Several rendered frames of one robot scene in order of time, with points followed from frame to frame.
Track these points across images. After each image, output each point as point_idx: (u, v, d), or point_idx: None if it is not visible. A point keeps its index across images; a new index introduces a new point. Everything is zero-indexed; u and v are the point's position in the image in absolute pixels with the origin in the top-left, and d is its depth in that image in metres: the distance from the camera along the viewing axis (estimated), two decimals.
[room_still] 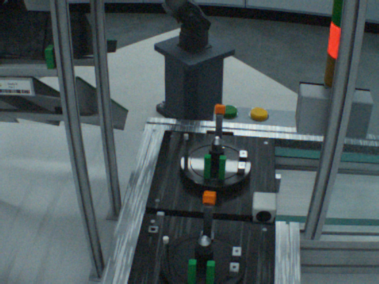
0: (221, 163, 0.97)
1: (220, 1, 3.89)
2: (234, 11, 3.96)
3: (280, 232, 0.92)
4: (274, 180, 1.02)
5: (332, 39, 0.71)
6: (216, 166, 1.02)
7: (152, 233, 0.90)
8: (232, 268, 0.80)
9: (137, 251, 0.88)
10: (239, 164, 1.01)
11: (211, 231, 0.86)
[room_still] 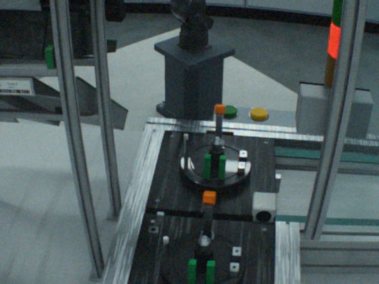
0: (221, 163, 0.97)
1: (220, 1, 3.89)
2: (234, 11, 3.96)
3: (280, 232, 0.92)
4: (274, 180, 1.02)
5: (332, 39, 0.71)
6: (216, 166, 1.02)
7: (152, 233, 0.90)
8: (232, 268, 0.80)
9: (137, 251, 0.88)
10: (239, 164, 1.01)
11: (211, 231, 0.86)
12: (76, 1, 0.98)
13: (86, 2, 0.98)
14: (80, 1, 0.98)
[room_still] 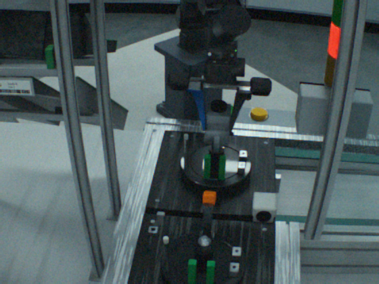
0: (221, 163, 0.97)
1: None
2: None
3: (280, 232, 0.92)
4: (274, 180, 1.02)
5: (332, 39, 0.71)
6: (216, 166, 1.02)
7: (152, 233, 0.90)
8: (232, 268, 0.80)
9: (137, 251, 0.88)
10: (239, 164, 1.01)
11: (211, 231, 0.86)
12: (215, 83, 0.95)
13: (228, 84, 0.95)
14: (222, 84, 0.95)
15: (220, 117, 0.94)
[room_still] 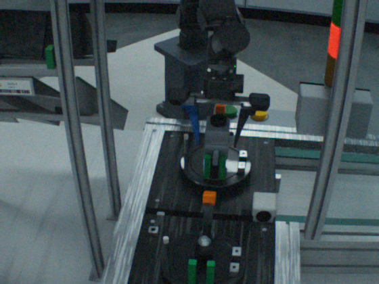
0: (221, 163, 0.97)
1: None
2: None
3: (280, 232, 0.92)
4: (274, 180, 1.02)
5: (332, 39, 0.71)
6: (216, 166, 1.02)
7: (152, 233, 0.90)
8: (232, 268, 0.80)
9: (137, 251, 0.88)
10: (239, 164, 1.01)
11: (211, 231, 0.86)
12: (209, 99, 0.97)
13: (222, 100, 0.97)
14: (215, 99, 0.97)
15: (219, 132, 0.96)
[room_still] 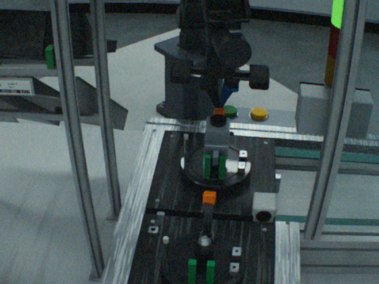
0: (221, 163, 0.97)
1: None
2: (234, 11, 3.96)
3: (280, 232, 0.92)
4: (274, 180, 1.02)
5: (332, 39, 0.71)
6: (216, 166, 1.02)
7: (152, 233, 0.90)
8: (232, 268, 0.80)
9: (137, 251, 0.88)
10: (239, 164, 1.01)
11: (211, 231, 0.86)
12: None
13: (201, 70, 1.01)
14: None
15: (219, 132, 0.96)
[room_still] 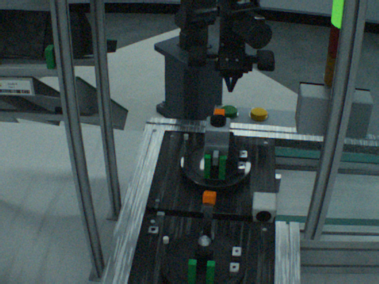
0: (221, 163, 0.97)
1: None
2: None
3: (280, 232, 0.92)
4: (274, 180, 1.02)
5: (332, 39, 0.71)
6: (216, 166, 1.02)
7: (152, 233, 0.90)
8: (232, 268, 0.80)
9: (137, 251, 0.88)
10: (239, 164, 1.01)
11: (211, 231, 0.86)
12: None
13: None
14: None
15: (219, 132, 0.96)
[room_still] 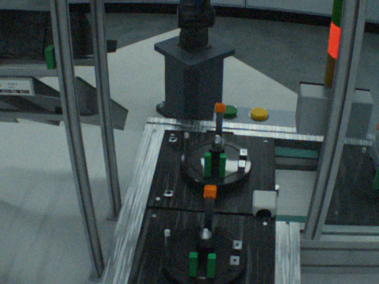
0: None
1: (220, 1, 3.89)
2: (234, 11, 3.96)
3: (280, 232, 0.92)
4: None
5: (332, 39, 0.71)
6: None
7: (172, 142, 1.11)
8: (240, 163, 1.01)
9: (160, 156, 1.08)
10: None
11: (222, 137, 1.07)
12: None
13: None
14: None
15: None
